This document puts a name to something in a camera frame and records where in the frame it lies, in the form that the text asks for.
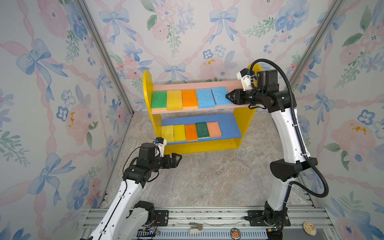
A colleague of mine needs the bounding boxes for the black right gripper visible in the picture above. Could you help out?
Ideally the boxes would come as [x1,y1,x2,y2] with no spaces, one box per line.
[225,89,265,108]

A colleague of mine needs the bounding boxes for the light blue sponge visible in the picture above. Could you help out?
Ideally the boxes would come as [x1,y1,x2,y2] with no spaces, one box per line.
[211,87,232,106]
[196,89,216,109]

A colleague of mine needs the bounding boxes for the yellow scrub sponge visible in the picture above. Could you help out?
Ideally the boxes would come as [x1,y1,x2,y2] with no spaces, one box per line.
[174,125,187,142]

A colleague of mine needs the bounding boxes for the porous yellow sponge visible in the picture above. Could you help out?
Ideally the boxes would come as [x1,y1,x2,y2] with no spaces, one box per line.
[161,125,175,143]

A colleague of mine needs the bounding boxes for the orange scrub sponge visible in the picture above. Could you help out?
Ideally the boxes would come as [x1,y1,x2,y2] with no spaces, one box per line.
[185,124,199,142]

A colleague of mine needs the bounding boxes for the pink orange sponge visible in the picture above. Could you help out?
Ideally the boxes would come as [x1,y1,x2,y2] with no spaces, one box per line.
[207,122,222,138]

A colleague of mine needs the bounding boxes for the dark green scrub sponge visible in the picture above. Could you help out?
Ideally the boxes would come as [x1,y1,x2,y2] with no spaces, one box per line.
[195,122,210,140]

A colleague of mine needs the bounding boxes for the pale yellow sponge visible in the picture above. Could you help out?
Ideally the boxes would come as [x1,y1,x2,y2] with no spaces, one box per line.
[182,90,199,110]

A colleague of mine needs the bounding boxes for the bright green scrub sponge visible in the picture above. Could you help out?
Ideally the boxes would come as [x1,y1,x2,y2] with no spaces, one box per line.
[152,91,168,110]

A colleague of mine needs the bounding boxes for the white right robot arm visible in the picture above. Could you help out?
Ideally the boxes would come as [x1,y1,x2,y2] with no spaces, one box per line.
[226,69,317,226]

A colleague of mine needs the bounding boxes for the pink upper shelf board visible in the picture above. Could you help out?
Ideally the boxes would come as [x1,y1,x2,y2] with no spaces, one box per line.
[148,80,248,115]

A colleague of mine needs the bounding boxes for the round sticker badge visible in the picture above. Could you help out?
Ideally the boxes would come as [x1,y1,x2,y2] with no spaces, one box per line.
[230,228,242,240]

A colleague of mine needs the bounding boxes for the round beige disc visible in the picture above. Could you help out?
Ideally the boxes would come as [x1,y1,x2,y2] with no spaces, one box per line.
[303,222,317,237]

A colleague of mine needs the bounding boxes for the yellow shelf unit frame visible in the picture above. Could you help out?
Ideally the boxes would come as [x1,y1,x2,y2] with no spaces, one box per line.
[143,70,256,155]

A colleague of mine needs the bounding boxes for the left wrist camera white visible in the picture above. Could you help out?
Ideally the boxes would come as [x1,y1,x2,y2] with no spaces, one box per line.
[154,137,167,158]

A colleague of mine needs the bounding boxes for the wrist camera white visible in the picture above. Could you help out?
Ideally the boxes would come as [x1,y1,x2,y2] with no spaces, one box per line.
[237,68,257,91]
[154,137,167,158]

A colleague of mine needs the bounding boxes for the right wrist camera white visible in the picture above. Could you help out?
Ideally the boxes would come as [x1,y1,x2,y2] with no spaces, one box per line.
[237,68,257,91]

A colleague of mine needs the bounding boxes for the thin black cable left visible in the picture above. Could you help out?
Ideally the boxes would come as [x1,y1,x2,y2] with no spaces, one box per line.
[122,145,161,184]

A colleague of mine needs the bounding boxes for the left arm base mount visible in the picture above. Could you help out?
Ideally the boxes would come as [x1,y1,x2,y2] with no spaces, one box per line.
[134,201,169,227]

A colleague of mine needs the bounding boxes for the beige clip on rail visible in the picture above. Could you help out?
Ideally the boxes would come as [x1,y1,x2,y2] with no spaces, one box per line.
[189,223,203,234]

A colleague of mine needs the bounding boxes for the black corrugated cable hose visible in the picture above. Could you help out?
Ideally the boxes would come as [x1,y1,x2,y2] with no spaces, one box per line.
[248,58,330,199]

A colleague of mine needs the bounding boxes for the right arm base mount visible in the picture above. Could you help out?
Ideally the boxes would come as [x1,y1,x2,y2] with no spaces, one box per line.
[244,209,291,232]

